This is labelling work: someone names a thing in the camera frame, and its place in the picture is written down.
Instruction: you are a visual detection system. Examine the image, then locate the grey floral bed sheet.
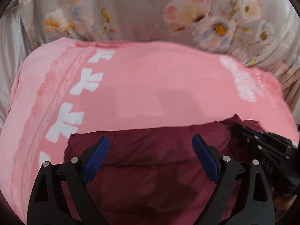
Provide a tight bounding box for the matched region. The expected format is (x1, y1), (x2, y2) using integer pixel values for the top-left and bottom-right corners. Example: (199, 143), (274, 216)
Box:
(14, 0), (300, 99)

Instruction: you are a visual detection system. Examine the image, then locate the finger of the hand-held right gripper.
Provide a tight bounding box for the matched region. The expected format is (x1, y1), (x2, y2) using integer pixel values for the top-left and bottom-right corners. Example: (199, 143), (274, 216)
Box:
(234, 113), (270, 139)
(230, 124), (266, 153)

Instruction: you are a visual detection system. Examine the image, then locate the silver satin cloth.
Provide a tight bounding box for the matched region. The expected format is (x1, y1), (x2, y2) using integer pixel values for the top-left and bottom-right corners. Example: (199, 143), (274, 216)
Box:
(0, 5), (45, 122)

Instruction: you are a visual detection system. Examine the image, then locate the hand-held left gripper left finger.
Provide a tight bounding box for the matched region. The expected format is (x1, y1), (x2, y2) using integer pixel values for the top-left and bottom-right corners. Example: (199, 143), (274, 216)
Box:
(27, 135), (110, 225)

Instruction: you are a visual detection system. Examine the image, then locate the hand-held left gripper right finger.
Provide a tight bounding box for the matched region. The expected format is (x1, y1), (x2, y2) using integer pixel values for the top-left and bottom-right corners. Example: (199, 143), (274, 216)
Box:
(192, 133), (275, 225)

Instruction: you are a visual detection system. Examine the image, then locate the maroon puffer jacket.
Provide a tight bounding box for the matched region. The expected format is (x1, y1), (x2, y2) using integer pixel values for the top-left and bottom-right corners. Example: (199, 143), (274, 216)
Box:
(63, 119), (265, 225)

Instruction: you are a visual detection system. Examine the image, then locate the pink printed blanket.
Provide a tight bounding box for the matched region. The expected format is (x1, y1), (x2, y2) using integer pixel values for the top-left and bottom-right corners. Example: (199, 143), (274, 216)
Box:
(0, 37), (299, 225)

